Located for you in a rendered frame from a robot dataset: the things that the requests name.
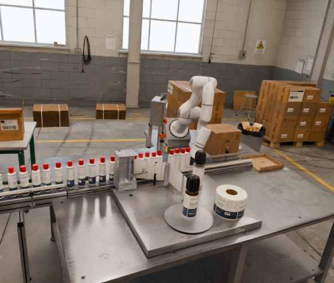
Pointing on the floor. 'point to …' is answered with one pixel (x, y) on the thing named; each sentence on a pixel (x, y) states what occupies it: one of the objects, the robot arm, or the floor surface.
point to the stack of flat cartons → (51, 115)
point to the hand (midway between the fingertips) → (191, 163)
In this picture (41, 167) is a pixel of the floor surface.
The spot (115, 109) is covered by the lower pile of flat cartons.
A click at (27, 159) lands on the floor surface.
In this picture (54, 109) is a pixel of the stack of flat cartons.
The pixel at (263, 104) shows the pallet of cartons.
